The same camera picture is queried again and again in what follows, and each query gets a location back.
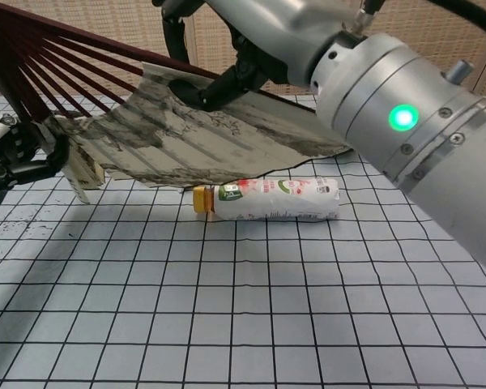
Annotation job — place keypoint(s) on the blue checked tablecloth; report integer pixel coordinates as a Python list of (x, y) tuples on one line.
[(227, 304)]

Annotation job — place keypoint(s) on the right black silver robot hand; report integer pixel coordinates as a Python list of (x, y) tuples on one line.
[(275, 36)]

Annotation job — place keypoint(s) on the paper folding fan red ribs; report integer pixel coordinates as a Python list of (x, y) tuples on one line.
[(186, 133)]

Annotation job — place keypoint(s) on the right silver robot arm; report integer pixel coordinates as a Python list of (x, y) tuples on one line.
[(429, 154)]

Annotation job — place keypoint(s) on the white labelled bottle orange cap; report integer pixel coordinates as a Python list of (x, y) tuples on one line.
[(275, 200)]

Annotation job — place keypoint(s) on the woven bamboo screen panel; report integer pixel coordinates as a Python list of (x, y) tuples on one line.
[(105, 16), (409, 20)]

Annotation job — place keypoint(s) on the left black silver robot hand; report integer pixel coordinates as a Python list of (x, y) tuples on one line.
[(8, 166)]

